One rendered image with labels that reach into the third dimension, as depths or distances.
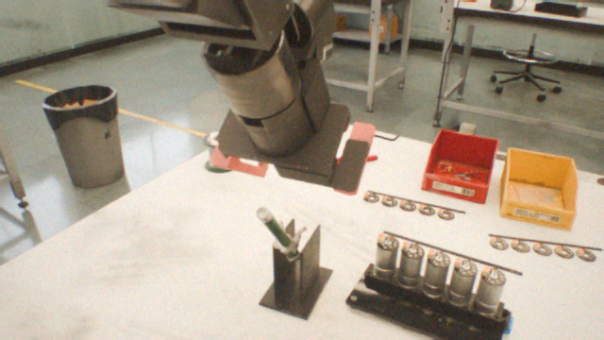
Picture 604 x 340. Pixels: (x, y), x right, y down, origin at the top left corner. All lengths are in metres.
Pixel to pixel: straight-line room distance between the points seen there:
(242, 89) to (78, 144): 1.99
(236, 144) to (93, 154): 1.93
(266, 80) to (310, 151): 0.09
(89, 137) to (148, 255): 1.68
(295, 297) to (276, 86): 0.28
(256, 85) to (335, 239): 0.34
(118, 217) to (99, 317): 0.19
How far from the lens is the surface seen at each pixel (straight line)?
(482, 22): 2.73
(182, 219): 0.65
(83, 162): 2.31
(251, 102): 0.30
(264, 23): 0.25
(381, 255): 0.49
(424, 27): 5.00
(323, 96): 0.36
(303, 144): 0.36
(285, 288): 0.51
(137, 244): 0.62
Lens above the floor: 1.11
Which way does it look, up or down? 29 degrees down
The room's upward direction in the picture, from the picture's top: straight up
